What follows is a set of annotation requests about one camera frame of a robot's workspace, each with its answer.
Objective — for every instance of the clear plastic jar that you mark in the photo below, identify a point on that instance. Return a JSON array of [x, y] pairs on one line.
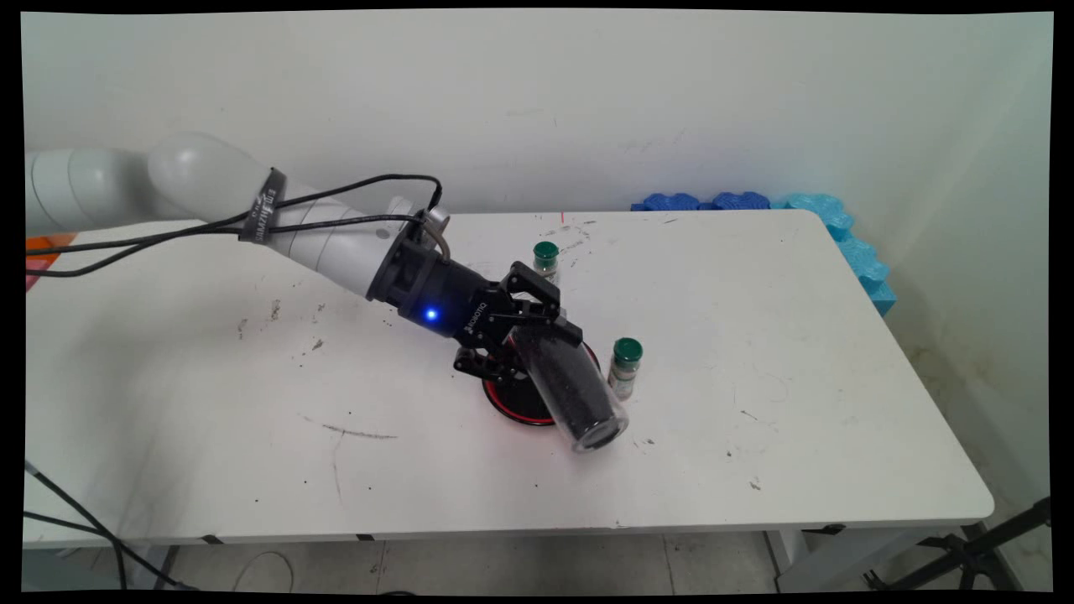
[[600, 436]]

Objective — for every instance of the white table leg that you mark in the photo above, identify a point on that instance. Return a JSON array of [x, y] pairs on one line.
[[151, 566]]

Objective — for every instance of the light blue foam piece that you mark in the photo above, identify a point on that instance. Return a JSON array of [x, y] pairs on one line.
[[864, 268]]

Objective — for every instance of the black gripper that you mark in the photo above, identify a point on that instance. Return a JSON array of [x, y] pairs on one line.
[[436, 289]]

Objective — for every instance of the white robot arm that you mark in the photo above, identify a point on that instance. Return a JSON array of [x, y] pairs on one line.
[[201, 176]]

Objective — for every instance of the orange red object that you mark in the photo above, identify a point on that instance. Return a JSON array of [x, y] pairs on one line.
[[42, 247]]

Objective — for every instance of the green cap spice bottle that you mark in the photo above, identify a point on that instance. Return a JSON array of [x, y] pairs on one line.
[[625, 369], [545, 254]]

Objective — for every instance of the red bowl black rim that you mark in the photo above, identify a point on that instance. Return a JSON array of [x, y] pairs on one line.
[[516, 409]]

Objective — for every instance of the black tripod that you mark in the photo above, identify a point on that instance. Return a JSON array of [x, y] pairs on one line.
[[977, 549]]

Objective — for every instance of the black seeds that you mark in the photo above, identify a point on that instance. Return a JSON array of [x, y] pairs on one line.
[[562, 377]]

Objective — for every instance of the dark blue foam piece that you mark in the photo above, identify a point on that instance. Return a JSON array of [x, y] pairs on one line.
[[741, 201], [667, 203]]

